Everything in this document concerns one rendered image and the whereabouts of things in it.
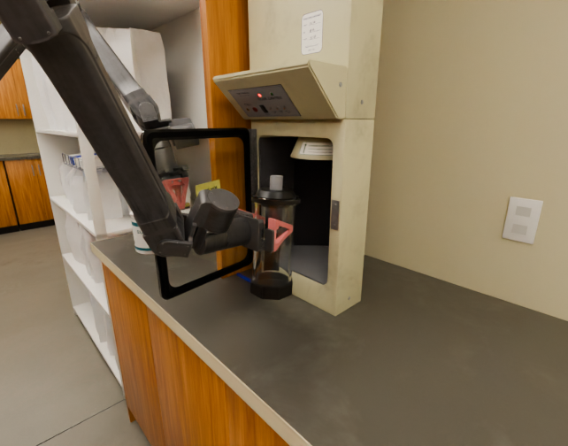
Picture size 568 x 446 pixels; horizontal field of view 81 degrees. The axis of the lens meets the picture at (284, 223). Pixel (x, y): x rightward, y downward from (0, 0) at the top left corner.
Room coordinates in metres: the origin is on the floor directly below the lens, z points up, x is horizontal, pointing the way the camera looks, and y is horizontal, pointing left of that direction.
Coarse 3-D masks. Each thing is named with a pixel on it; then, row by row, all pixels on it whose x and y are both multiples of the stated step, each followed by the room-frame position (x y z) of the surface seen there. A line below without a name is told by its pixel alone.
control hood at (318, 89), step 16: (288, 64) 0.68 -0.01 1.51; (304, 64) 0.65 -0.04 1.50; (320, 64) 0.66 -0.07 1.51; (224, 80) 0.84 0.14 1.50; (240, 80) 0.80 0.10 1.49; (256, 80) 0.77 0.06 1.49; (272, 80) 0.73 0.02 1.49; (288, 80) 0.70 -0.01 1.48; (304, 80) 0.68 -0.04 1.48; (320, 80) 0.66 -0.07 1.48; (336, 80) 0.70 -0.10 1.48; (304, 96) 0.71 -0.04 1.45; (320, 96) 0.68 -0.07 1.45; (336, 96) 0.70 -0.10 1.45; (240, 112) 0.92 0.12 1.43; (304, 112) 0.75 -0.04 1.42; (320, 112) 0.72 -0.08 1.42; (336, 112) 0.70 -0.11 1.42
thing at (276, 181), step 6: (270, 180) 0.71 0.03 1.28; (276, 180) 0.70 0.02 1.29; (282, 180) 0.71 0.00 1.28; (270, 186) 0.71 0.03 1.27; (276, 186) 0.70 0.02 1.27; (258, 192) 0.69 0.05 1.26; (264, 192) 0.68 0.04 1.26; (270, 192) 0.68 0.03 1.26; (276, 192) 0.68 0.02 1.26; (282, 192) 0.68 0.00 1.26; (288, 192) 0.69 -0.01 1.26; (270, 198) 0.67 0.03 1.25; (276, 198) 0.67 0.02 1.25; (282, 198) 0.67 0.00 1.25; (288, 198) 0.68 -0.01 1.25
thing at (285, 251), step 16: (256, 208) 0.69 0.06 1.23; (272, 208) 0.67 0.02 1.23; (288, 208) 0.68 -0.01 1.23; (288, 240) 0.68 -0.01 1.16; (256, 256) 0.68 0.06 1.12; (272, 256) 0.66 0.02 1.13; (288, 256) 0.68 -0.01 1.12; (256, 272) 0.67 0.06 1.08; (272, 272) 0.66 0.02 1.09; (288, 272) 0.68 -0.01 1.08
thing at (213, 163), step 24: (168, 144) 0.75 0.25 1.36; (192, 144) 0.79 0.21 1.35; (216, 144) 0.85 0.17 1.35; (240, 144) 0.91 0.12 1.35; (168, 168) 0.74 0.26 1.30; (192, 168) 0.79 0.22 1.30; (216, 168) 0.84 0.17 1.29; (240, 168) 0.90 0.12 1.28; (168, 192) 0.74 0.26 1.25; (192, 192) 0.79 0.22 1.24; (240, 192) 0.90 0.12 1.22; (168, 264) 0.72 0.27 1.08; (192, 264) 0.77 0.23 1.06; (216, 264) 0.83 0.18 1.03
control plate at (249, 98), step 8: (240, 88) 0.83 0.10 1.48; (248, 88) 0.81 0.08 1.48; (256, 88) 0.79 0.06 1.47; (264, 88) 0.77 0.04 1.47; (272, 88) 0.75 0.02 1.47; (280, 88) 0.74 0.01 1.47; (240, 96) 0.85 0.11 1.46; (248, 96) 0.83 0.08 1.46; (256, 96) 0.81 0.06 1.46; (264, 96) 0.79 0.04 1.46; (272, 96) 0.77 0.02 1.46; (280, 96) 0.76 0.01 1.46; (288, 96) 0.74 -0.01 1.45; (240, 104) 0.88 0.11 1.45; (248, 104) 0.86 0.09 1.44; (256, 104) 0.84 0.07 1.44; (264, 104) 0.82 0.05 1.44; (272, 104) 0.80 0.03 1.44; (280, 104) 0.78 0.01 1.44; (288, 104) 0.76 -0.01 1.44; (248, 112) 0.89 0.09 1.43; (256, 112) 0.87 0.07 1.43; (264, 112) 0.85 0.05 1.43; (272, 112) 0.82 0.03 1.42; (280, 112) 0.80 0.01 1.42; (288, 112) 0.79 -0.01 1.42; (296, 112) 0.77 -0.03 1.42
